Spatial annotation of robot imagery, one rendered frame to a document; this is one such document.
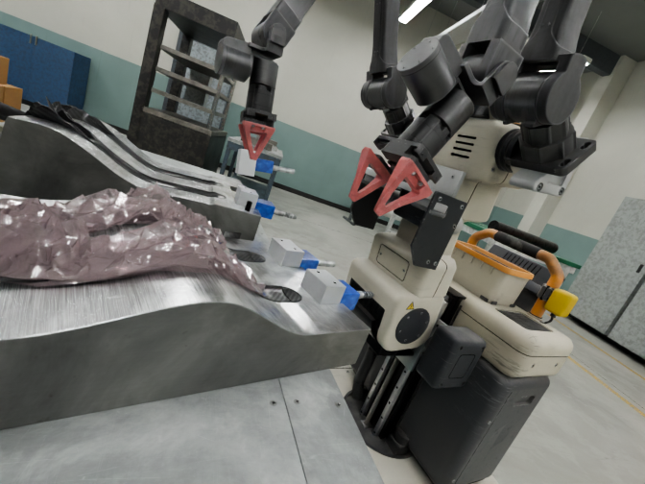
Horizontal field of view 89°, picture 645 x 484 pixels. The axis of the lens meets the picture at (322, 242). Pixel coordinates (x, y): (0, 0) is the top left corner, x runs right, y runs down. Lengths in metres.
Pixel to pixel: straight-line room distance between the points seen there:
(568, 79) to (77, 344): 0.67
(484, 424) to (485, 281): 0.37
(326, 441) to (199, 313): 0.16
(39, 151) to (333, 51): 6.98
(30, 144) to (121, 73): 7.20
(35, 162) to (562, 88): 0.78
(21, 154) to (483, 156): 0.79
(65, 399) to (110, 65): 7.67
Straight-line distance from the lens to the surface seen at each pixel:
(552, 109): 0.64
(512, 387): 1.01
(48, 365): 0.29
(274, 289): 0.44
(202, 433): 0.32
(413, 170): 0.45
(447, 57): 0.51
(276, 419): 0.35
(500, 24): 0.57
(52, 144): 0.63
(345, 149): 7.30
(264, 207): 0.67
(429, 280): 0.82
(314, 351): 0.39
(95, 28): 8.06
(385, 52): 0.97
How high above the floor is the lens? 1.04
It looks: 14 degrees down
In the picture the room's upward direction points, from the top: 21 degrees clockwise
